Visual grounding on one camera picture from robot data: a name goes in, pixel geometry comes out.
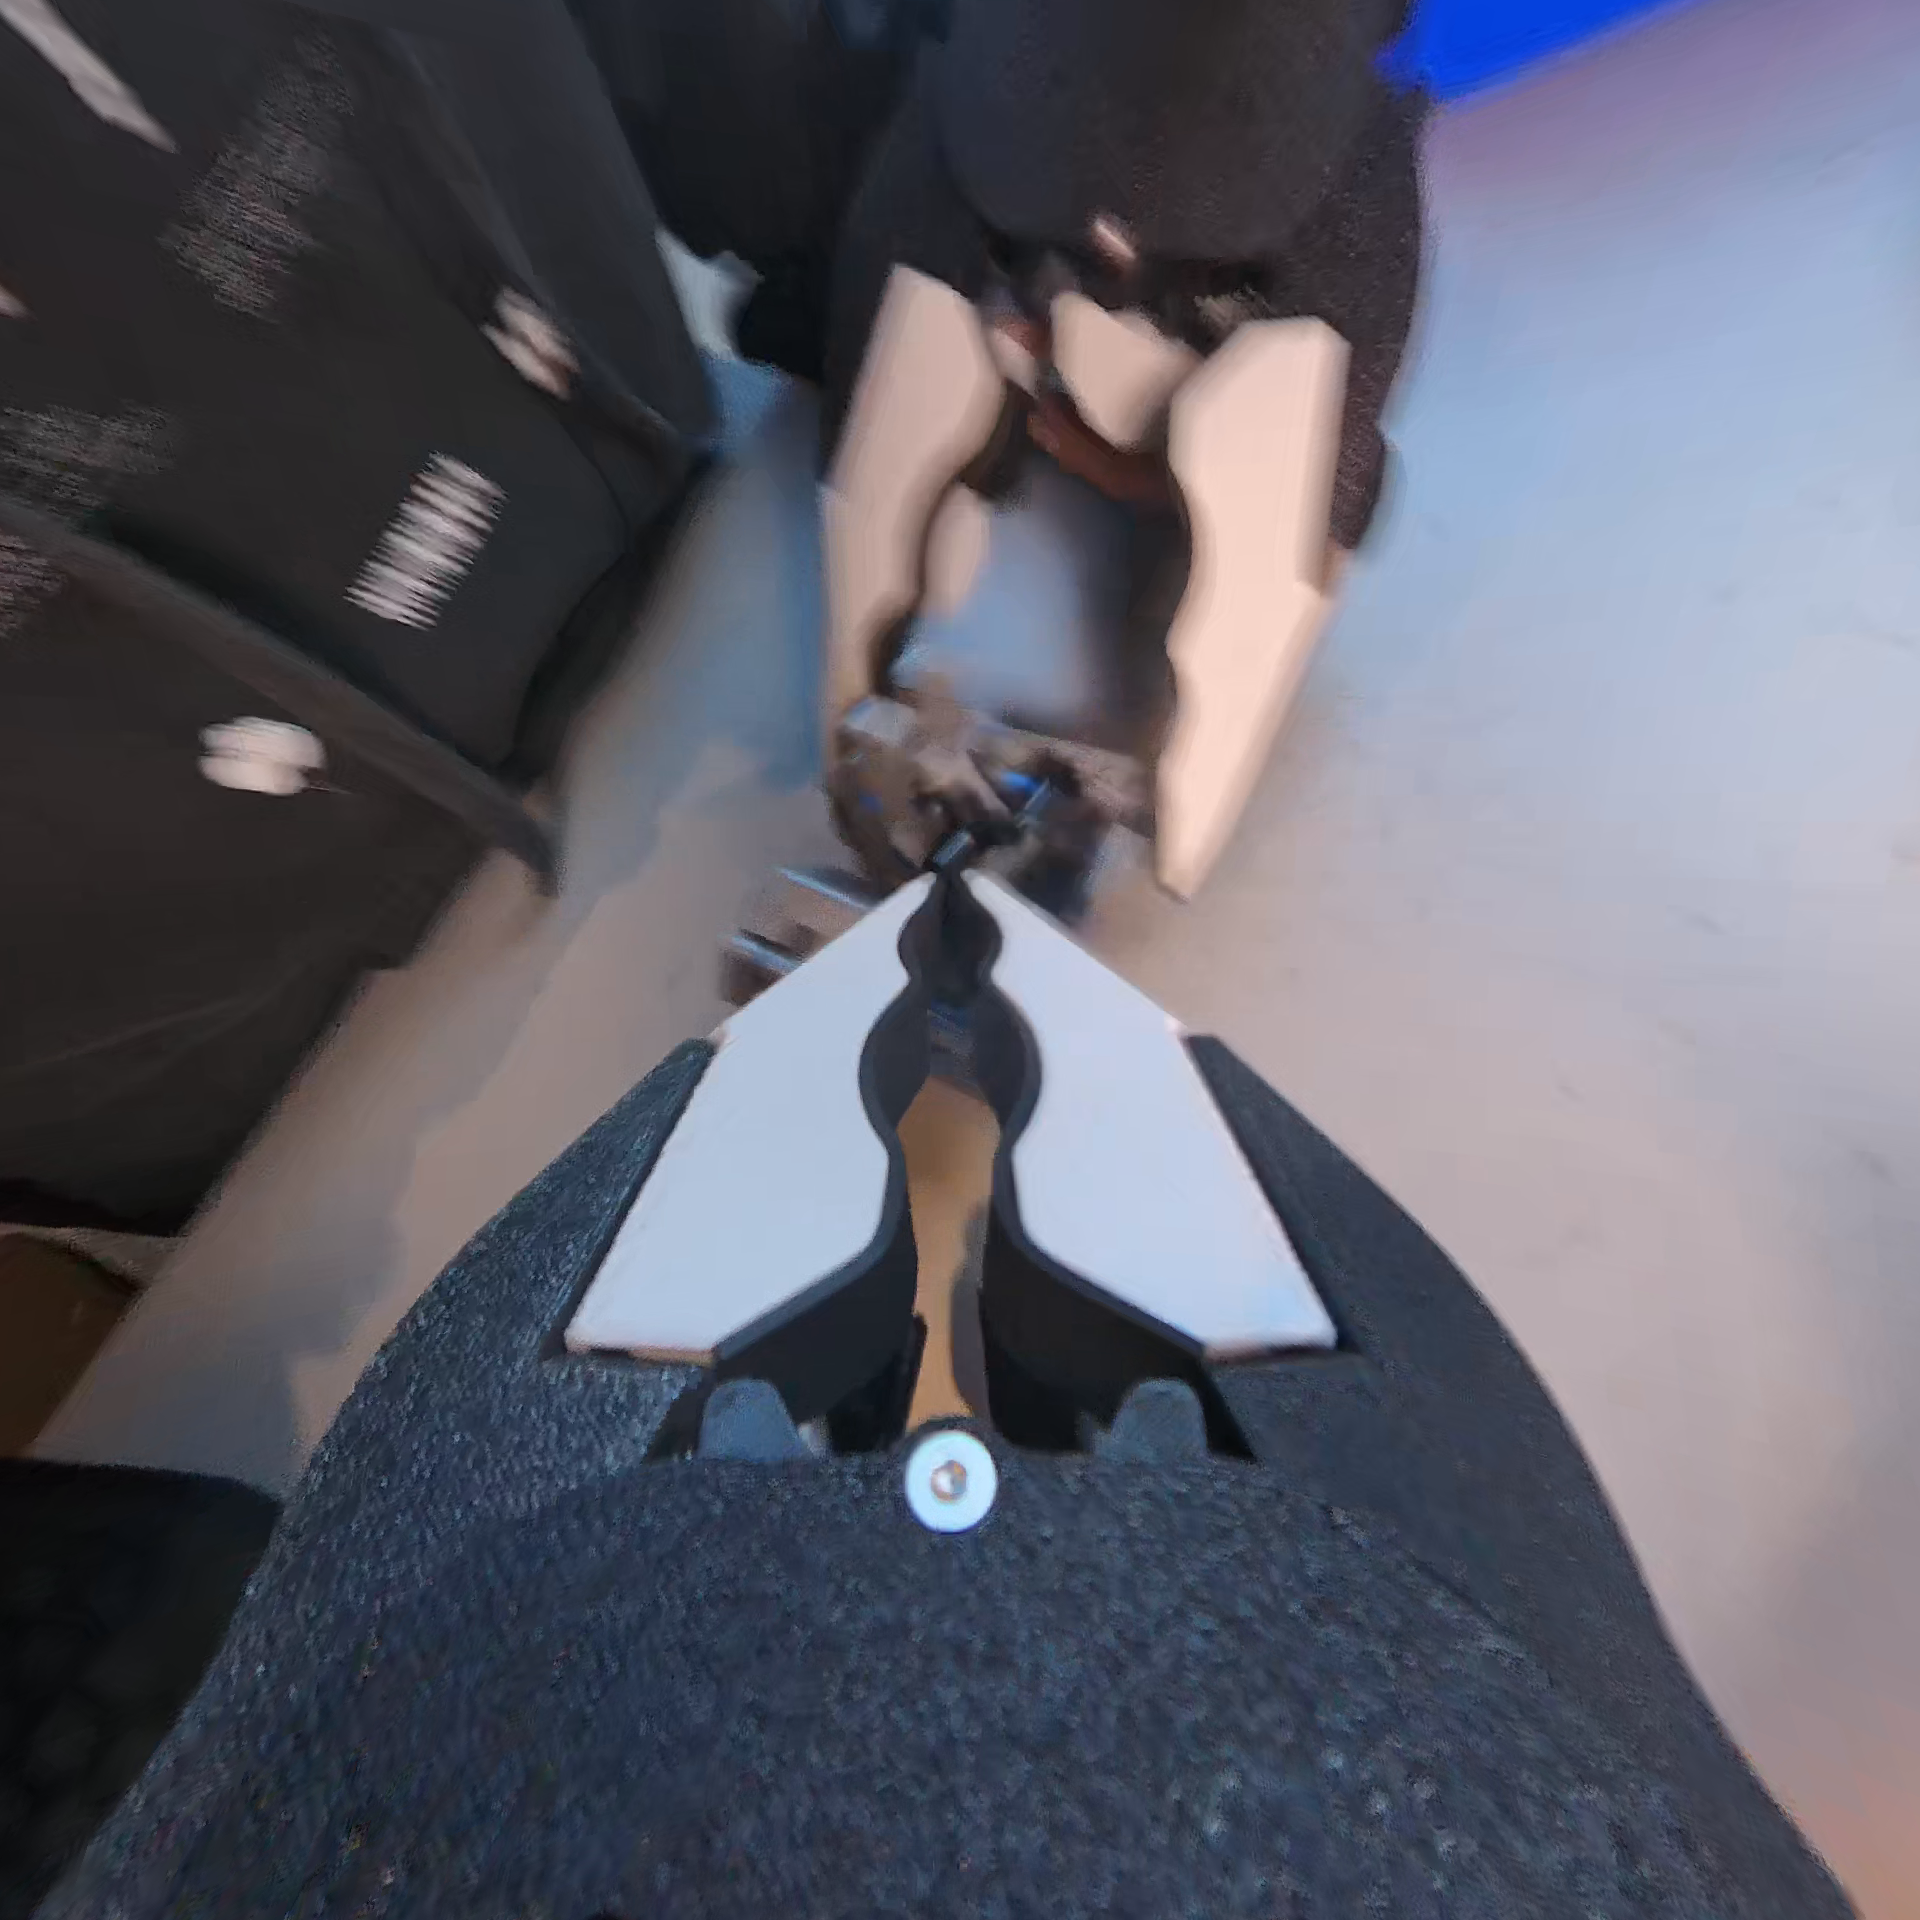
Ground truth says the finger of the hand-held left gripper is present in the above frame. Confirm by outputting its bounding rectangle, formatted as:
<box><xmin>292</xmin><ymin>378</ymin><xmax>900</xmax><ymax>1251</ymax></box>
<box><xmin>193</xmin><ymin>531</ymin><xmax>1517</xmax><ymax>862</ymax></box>
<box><xmin>1156</xmin><ymin>321</ymin><xmax>1353</xmax><ymax>906</ymax></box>
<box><xmin>821</xmin><ymin>270</ymin><xmax>1010</xmax><ymax>710</ymax></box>

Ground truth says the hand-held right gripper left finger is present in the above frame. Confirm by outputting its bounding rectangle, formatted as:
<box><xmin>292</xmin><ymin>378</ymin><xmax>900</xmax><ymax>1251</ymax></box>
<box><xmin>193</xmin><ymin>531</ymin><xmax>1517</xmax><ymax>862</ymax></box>
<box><xmin>567</xmin><ymin>878</ymin><xmax>943</xmax><ymax>1367</ymax></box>

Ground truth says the blue plastic bin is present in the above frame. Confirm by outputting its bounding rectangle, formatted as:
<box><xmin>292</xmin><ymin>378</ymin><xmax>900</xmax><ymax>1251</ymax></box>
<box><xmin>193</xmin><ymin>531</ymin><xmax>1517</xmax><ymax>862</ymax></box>
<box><xmin>1380</xmin><ymin>0</ymin><xmax>1696</xmax><ymax>100</ymax></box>

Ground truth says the person's black hoodie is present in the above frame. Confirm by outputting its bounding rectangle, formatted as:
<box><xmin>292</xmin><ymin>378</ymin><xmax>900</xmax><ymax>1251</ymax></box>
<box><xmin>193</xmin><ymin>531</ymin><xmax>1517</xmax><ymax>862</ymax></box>
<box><xmin>0</xmin><ymin>0</ymin><xmax>724</xmax><ymax>1217</ymax></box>

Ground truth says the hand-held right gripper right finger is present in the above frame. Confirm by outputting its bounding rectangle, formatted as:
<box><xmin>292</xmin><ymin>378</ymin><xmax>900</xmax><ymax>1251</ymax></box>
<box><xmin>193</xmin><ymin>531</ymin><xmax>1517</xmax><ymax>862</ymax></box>
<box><xmin>961</xmin><ymin>873</ymin><xmax>1339</xmax><ymax>1364</ymax></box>

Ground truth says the grey desk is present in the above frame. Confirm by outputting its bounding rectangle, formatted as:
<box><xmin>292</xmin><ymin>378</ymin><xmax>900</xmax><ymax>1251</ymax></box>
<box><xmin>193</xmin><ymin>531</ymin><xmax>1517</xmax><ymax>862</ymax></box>
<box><xmin>29</xmin><ymin>0</ymin><xmax>1920</xmax><ymax>1920</ymax></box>

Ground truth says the grey motor block assembly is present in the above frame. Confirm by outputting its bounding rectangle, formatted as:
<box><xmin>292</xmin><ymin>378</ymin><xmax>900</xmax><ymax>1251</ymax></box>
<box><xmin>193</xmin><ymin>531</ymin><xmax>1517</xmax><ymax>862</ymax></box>
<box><xmin>720</xmin><ymin>684</ymin><xmax>1156</xmax><ymax>1052</ymax></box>

